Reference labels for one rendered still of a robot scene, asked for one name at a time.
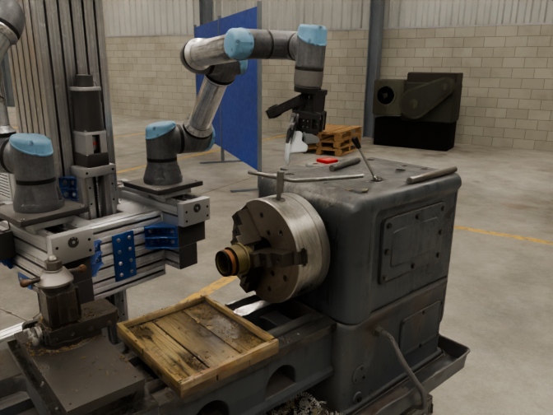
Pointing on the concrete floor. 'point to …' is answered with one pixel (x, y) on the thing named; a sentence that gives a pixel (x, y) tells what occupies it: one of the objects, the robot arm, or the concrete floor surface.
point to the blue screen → (238, 98)
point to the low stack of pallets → (336, 139)
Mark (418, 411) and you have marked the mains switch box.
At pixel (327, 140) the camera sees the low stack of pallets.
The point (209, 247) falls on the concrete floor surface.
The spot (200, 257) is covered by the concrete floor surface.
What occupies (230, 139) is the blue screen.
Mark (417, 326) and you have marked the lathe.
